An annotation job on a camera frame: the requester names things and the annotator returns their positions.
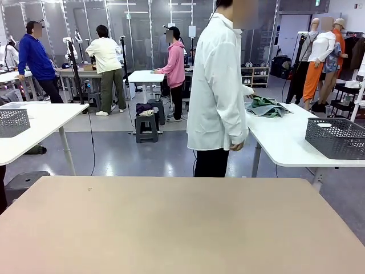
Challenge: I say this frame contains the mannequin orange shirt tan cap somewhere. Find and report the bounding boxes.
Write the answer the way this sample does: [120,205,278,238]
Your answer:
[332,18,349,78]

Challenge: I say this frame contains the person in blue hoodie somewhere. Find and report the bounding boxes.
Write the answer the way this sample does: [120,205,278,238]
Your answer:
[17,20,64,104]

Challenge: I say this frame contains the person in cream shirt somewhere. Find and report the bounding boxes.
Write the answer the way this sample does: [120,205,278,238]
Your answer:
[84,25,127,116]

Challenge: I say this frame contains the sage green towel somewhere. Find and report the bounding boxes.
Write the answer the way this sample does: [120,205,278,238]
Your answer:
[249,95,286,118]

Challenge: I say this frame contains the black bags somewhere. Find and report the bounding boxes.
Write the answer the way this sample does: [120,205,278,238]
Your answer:
[270,55,292,80]

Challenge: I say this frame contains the black tripod white top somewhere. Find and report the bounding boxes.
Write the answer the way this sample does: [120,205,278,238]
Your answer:
[285,30,310,105]

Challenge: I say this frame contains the grey towel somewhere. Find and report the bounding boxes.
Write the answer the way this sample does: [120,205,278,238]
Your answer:
[245,101,294,118]

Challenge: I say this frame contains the clothes rack dark garments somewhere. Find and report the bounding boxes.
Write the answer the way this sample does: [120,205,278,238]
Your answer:
[340,31,365,81]

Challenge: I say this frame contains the white metal frame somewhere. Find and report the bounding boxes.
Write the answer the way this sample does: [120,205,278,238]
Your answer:
[350,75,365,123]

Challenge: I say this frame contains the person in pink hoodie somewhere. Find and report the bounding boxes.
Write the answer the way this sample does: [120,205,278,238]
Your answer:
[153,26,186,123]

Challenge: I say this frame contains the tall black tripod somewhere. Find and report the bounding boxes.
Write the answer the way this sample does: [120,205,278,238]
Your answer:
[66,37,86,106]

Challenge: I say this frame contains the dark grey plastic stool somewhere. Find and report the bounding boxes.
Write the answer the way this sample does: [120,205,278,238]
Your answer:
[4,171,51,207]

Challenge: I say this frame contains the wooden shoe shelf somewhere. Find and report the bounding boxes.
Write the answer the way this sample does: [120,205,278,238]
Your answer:
[241,66,271,88]

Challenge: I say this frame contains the grey step stool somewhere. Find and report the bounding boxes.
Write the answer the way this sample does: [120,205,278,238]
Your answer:
[148,99,166,126]
[87,91,103,112]
[135,112,160,143]

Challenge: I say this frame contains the thin black hanging cable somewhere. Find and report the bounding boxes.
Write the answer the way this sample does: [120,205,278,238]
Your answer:
[87,111,96,176]

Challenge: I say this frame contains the mannequin white blouse floral shorts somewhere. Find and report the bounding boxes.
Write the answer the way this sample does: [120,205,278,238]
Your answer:
[307,16,342,106]

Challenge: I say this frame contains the black stand pole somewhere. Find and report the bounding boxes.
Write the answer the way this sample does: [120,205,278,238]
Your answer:
[120,35,129,95]

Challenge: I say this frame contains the mannequin grey top orange trousers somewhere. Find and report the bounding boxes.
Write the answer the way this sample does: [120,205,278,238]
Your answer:
[298,18,325,104]

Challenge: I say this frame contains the person's right forearm white sleeve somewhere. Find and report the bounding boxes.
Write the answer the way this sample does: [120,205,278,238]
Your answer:
[225,114,249,145]

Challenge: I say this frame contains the person in white shirt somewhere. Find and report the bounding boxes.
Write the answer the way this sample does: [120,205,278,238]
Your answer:
[186,0,256,178]

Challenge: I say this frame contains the grey workbench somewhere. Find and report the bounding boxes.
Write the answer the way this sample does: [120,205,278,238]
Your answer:
[56,67,126,112]

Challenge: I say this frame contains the black utility cart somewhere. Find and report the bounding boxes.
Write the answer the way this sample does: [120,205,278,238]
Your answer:
[327,82,362,118]

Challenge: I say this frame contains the grey perforated plastic basket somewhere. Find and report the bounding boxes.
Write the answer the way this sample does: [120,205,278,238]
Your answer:
[305,117,365,160]
[0,108,31,138]

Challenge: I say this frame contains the pile of dark clothes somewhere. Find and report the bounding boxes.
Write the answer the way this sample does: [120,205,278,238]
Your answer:
[135,102,155,117]

